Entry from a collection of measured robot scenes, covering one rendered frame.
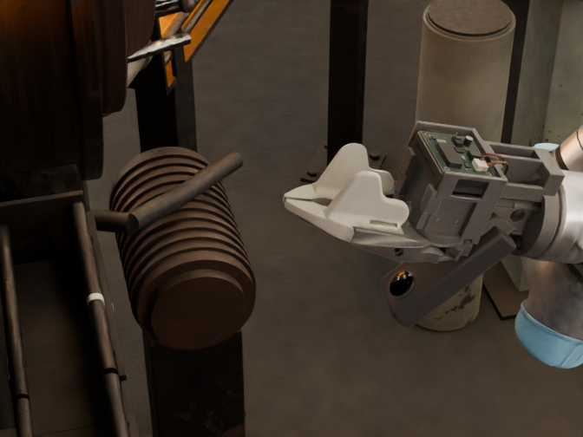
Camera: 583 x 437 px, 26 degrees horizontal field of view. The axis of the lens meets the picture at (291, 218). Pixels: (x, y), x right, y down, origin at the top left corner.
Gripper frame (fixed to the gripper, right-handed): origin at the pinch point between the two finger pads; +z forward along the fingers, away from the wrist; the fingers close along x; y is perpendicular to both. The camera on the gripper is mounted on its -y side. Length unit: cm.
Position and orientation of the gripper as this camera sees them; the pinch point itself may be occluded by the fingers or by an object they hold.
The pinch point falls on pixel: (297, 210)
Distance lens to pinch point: 95.4
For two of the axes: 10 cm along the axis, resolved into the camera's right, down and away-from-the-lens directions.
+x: 2.4, 6.1, -7.5
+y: 3.0, -7.9, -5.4
